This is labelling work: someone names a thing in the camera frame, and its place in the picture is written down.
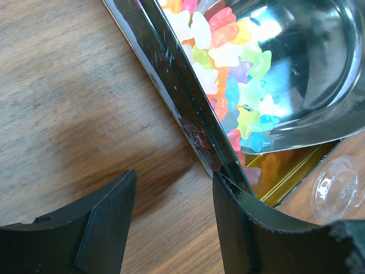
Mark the clear plastic jar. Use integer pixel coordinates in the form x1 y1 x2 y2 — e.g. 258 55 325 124
311 155 364 224

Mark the metal scoop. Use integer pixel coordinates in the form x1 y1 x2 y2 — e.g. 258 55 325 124
205 1 364 154

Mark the tin of translucent star candies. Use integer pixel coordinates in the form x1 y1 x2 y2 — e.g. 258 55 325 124
104 1 338 207

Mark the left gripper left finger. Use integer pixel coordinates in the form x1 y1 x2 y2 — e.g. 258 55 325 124
1 170 137 273

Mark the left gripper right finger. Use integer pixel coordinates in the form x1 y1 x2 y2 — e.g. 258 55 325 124
213 172 364 273

